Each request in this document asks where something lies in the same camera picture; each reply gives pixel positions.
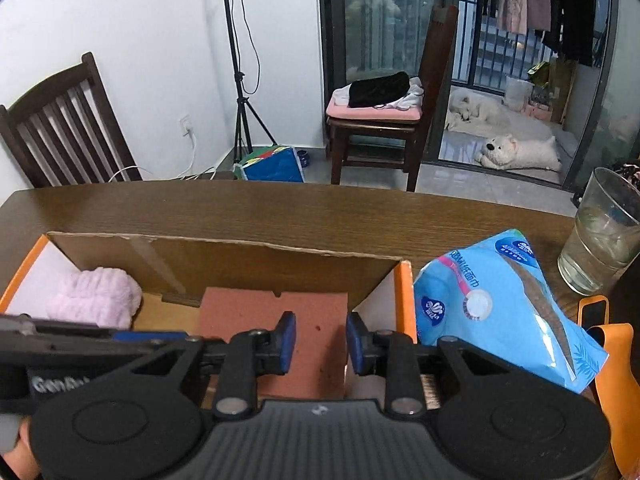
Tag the yellow-green bag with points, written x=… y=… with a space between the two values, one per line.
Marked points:
x=552 y=85

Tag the person's left hand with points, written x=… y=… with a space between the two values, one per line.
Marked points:
x=20 y=462

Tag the white wall socket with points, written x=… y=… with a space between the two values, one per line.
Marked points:
x=186 y=125

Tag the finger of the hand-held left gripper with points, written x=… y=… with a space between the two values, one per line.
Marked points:
x=150 y=335

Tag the grey dog mat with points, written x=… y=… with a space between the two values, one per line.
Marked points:
x=535 y=127

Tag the blue tissue pack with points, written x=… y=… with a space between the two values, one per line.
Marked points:
x=500 y=335

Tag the white bucket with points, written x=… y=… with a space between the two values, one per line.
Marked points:
x=518 y=92

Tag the black cloth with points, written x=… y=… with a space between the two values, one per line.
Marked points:
x=377 y=89

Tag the black hanging garment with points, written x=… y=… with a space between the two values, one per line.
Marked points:
x=577 y=15

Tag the dark wooden slatted chair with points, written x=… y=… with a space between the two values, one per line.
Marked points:
x=50 y=92

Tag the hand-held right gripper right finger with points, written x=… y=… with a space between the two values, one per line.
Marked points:
x=356 y=344

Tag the pink fluffy towel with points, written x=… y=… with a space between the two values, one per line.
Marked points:
x=95 y=296

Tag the brown wooden chair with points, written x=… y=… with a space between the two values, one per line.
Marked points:
x=440 y=60

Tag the clear drinking glass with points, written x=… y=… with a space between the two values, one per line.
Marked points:
x=595 y=252

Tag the pink seat cushion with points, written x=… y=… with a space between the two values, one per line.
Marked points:
x=372 y=113

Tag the black tripod stand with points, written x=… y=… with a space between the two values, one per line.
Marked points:
x=239 y=85

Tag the small blue cup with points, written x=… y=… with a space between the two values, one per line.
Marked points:
x=303 y=158

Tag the white plush bear toy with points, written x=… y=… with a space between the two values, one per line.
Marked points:
x=525 y=152

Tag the red and orange cardboard box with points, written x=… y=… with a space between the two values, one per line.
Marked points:
x=200 y=256

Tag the blue and green bag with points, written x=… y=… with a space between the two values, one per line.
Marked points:
x=275 y=165

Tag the black balcony railing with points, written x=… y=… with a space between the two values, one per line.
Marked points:
x=487 y=55

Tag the white cloth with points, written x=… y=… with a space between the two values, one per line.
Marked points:
x=415 y=94

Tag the white dog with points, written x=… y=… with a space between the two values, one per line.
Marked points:
x=475 y=110

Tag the sliding glass door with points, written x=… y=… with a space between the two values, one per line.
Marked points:
x=380 y=35

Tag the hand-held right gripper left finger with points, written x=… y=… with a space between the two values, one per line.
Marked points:
x=287 y=344

